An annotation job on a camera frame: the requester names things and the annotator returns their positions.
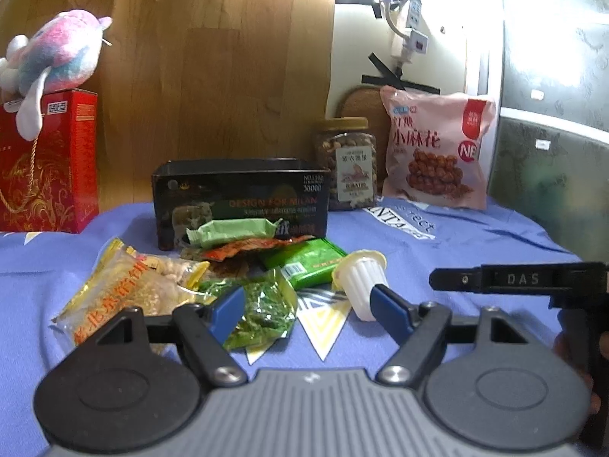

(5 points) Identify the person's right hand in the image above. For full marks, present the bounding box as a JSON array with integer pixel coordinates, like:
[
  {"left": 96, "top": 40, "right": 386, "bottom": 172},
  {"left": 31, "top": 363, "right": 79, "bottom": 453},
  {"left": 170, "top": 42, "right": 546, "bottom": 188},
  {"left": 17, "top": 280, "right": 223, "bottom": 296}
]
[{"left": 553, "top": 329, "right": 596, "bottom": 418}]

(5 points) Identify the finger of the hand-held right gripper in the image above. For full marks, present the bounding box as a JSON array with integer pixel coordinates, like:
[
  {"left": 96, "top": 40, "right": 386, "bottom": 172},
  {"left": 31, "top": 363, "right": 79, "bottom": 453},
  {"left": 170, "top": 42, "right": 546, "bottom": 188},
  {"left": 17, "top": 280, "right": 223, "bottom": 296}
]
[{"left": 429, "top": 263, "right": 607, "bottom": 296}]

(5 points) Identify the black tape strip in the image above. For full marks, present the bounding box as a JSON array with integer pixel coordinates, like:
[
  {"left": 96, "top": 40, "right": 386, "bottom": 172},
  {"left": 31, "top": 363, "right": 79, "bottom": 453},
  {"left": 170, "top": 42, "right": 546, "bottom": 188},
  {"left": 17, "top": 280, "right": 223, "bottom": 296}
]
[{"left": 335, "top": 0, "right": 385, "bottom": 20}]

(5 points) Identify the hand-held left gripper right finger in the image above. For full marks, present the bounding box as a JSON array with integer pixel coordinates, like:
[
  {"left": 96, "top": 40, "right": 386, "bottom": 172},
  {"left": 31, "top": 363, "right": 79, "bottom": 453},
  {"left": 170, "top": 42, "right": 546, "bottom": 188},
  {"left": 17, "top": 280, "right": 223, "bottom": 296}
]
[{"left": 370, "top": 284, "right": 524, "bottom": 386}]

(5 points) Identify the white power strip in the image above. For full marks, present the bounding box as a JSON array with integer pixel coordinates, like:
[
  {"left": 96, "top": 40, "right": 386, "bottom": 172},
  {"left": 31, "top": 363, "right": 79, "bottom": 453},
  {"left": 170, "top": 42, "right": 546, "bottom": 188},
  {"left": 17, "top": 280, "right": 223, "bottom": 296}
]
[{"left": 390, "top": 0, "right": 429, "bottom": 65}]

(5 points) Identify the dark green snack packet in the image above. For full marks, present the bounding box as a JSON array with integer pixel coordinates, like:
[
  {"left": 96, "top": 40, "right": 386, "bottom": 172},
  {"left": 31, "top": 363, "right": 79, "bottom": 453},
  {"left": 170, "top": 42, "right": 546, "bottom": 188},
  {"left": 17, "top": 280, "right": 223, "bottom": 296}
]
[{"left": 261, "top": 238, "right": 348, "bottom": 289}]

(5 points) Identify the dark sheep-print tin box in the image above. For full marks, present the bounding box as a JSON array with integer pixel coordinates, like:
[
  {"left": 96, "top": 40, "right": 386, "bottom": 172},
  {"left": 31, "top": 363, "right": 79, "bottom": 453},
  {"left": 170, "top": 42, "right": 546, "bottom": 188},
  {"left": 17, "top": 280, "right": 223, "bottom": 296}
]
[{"left": 152, "top": 157, "right": 330, "bottom": 251}]

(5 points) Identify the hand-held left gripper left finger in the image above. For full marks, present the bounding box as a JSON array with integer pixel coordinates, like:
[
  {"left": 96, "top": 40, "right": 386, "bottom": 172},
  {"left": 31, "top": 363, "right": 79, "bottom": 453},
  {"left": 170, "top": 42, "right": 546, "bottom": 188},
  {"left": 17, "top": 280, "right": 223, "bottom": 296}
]
[{"left": 95, "top": 288, "right": 248, "bottom": 388}]

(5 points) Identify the white jelly cup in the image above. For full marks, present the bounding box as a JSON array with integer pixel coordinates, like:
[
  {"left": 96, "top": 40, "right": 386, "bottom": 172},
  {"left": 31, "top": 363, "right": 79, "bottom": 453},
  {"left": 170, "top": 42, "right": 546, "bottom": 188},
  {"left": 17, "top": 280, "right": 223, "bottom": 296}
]
[{"left": 332, "top": 250, "right": 387, "bottom": 322}]

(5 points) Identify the black tape cross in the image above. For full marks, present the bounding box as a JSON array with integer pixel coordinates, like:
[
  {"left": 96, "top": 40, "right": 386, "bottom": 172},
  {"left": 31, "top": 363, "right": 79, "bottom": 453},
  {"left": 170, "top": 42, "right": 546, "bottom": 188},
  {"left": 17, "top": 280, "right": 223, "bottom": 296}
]
[{"left": 362, "top": 52, "right": 441, "bottom": 96}]

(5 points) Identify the blue printed cloth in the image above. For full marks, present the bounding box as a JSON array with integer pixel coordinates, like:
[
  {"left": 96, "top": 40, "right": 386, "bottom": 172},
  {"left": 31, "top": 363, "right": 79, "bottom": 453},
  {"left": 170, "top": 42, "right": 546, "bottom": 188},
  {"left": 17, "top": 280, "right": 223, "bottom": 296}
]
[{"left": 0, "top": 197, "right": 591, "bottom": 457}]

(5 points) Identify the red spicy snack packet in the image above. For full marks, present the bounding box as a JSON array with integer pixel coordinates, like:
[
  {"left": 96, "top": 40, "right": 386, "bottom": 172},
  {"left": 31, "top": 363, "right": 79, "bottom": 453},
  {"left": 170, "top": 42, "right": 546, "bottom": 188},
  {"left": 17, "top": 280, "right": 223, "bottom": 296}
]
[{"left": 202, "top": 235, "right": 315, "bottom": 262}]

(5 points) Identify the red gift bag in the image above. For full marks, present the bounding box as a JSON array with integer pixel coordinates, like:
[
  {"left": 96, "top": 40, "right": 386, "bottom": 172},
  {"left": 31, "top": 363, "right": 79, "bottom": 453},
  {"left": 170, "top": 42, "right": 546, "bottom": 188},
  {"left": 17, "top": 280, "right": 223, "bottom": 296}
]
[{"left": 0, "top": 89, "right": 99, "bottom": 234}]

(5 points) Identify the clear nut jar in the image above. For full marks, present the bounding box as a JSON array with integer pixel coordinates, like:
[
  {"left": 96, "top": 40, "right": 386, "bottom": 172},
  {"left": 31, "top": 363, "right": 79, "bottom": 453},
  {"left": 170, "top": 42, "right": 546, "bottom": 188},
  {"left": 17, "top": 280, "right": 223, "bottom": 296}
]
[{"left": 311, "top": 117, "right": 378, "bottom": 211}]

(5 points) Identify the wooden headboard panel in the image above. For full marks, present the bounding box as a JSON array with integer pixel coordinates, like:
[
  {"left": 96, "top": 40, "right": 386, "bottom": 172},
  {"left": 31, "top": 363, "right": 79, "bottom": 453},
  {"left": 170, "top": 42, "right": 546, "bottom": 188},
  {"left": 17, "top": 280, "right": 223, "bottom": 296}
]
[{"left": 0, "top": 0, "right": 336, "bottom": 229}]

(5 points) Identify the pink and blue plush toy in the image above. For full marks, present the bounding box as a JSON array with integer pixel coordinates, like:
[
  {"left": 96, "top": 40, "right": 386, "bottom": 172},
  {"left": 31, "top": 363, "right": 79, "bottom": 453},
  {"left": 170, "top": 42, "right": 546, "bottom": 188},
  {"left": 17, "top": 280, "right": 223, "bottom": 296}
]
[{"left": 0, "top": 10, "right": 113, "bottom": 141}]

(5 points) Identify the large yellow snack packet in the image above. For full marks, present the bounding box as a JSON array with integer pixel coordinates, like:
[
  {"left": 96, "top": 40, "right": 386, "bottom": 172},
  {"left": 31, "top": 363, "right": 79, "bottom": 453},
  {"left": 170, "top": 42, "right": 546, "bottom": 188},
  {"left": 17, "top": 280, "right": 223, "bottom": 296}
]
[{"left": 51, "top": 237, "right": 191, "bottom": 346}]

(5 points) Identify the pink snack bag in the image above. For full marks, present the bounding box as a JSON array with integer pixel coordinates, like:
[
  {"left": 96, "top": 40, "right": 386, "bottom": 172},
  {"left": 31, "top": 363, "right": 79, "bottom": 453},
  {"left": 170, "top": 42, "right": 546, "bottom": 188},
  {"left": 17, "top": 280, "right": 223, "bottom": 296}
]
[{"left": 379, "top": 85, "right": 497, "bottom": 210}]

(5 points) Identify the green pickled vegetable packet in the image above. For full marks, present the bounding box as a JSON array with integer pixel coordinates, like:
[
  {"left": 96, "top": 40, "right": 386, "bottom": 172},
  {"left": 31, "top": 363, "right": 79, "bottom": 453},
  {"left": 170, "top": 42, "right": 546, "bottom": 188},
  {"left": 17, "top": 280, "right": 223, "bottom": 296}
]
[{"left": 197, "top": 269, "right": 299, "bottom": 350}]

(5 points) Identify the light green wafer packet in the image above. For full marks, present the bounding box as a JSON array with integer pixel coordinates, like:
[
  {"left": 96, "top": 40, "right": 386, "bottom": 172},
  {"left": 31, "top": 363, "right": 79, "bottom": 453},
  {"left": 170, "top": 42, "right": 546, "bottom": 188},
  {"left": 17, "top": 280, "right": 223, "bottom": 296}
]
[{"left": 185, "top": 218, "right": 282, "bottom": 248}]

